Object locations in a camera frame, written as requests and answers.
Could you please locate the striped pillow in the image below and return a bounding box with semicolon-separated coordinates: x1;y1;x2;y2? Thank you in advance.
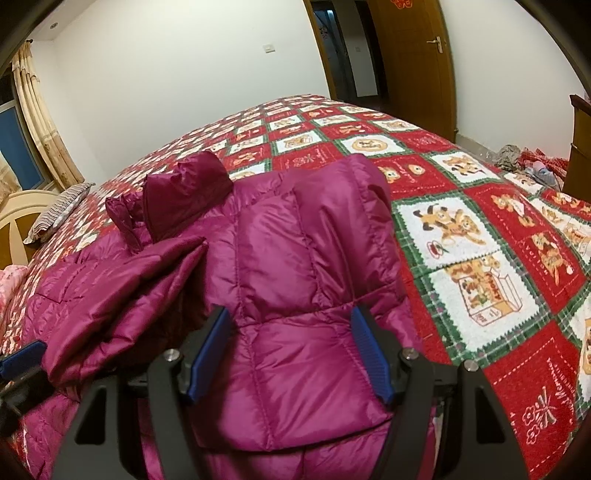
23;181;97;245

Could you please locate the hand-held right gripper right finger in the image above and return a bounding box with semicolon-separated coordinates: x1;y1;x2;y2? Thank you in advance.
350;305;529;480

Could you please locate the cream wooden headboard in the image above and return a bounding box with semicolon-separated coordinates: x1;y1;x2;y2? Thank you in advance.
0;188;63;273

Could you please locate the wooden door frame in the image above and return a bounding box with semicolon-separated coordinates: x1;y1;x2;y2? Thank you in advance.
304;0;386;100

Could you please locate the window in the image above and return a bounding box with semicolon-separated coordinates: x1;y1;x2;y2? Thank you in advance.
0;69;44;192

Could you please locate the red printed patchwork blanket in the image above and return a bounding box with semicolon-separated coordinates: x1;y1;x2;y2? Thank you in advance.
0;95;591;480

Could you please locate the pile of clothes on floor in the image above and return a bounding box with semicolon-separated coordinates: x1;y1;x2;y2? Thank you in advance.
517;148;570;185

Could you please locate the grey crumpled cloth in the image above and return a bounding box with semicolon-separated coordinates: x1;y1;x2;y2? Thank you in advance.
495;144;522;169

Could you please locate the wooden dresser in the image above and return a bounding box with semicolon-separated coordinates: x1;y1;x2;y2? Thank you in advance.
568;93;591;199

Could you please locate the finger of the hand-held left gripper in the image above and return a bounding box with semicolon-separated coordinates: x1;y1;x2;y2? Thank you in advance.
0;340;49;377
0;373;55;418

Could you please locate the beige patterned curtain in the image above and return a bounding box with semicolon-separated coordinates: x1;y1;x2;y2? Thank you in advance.
11;41;86;190

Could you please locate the magenta puffer jacket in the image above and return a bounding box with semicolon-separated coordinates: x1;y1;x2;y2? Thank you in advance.
18;151;439;480

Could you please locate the pink cloth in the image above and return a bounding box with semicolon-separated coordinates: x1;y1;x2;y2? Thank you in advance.
0;265;28;324

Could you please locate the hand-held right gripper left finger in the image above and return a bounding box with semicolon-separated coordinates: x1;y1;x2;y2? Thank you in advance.
51;305;232;480

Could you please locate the wooden door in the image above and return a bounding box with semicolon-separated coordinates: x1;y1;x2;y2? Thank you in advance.
367;0;458;139

